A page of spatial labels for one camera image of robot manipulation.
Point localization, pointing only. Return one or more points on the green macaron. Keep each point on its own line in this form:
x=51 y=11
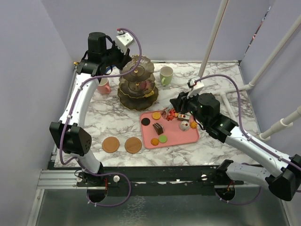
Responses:
x=162 y=138

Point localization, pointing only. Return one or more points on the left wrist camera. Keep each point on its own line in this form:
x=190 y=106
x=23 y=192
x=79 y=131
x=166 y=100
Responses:
x=124 y=42

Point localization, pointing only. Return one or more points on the three-tier grey cake stand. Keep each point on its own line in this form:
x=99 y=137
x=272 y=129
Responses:
x=134 y=86

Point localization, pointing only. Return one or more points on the black sandwich cookie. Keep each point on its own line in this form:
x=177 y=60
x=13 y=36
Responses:
x=145 y=121

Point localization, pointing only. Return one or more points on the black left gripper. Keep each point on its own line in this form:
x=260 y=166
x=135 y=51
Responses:
x=124 y=59

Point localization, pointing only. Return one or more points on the white pvc pipe frame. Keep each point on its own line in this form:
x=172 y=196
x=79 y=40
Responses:
x=263 y=91

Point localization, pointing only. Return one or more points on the pink mug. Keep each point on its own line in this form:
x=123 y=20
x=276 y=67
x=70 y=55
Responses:
x=104 y=86

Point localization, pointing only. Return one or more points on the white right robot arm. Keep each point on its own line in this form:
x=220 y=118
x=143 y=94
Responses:
x=279 y=172

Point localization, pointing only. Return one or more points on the chocolate chip cookie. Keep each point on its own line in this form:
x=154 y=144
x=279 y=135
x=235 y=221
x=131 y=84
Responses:
x=154 y=141

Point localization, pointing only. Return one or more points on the layered square cake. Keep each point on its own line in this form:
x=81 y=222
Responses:
x=183 y=117

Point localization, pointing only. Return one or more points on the red frosted donut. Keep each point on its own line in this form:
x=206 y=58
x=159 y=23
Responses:
x=172 y=114

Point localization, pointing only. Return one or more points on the round wooden coaster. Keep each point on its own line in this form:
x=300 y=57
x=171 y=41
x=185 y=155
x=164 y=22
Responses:
x=110 y=144
x=133 y=145

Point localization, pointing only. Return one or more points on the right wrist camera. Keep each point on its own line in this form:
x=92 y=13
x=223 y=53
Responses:
x=195 y=87

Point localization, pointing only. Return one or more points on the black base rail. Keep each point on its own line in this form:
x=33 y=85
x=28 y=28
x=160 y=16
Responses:
x=156 y=181

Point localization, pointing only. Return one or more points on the orange jam biscuit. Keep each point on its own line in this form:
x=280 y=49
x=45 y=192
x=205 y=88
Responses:
x=156 y=115

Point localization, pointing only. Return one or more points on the pink serving tray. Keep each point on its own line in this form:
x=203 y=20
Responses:
x=175 y=136

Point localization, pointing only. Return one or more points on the green mug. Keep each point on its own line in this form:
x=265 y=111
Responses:
x=166 y=75

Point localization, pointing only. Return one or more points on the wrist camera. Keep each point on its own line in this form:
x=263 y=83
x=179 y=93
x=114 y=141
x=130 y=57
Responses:
x=195 y=87
x=124 y=42

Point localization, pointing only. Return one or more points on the metal serving tongs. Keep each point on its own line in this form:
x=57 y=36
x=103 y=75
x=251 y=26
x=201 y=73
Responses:
x=165 y=112

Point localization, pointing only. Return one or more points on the yellow cake slice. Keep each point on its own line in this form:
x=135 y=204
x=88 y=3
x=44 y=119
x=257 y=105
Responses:
x=150 y=94

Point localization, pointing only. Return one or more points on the orange flower cookie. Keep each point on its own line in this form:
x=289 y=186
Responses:
x=193 y=125

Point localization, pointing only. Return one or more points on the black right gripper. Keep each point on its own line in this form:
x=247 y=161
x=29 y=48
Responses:
x=180 y=102

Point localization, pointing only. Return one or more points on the chocolate cake slice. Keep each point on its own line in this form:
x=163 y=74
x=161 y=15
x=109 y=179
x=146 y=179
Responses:
x=158 y=128

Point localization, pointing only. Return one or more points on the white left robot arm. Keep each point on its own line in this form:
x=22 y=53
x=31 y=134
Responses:
x=71 y=140

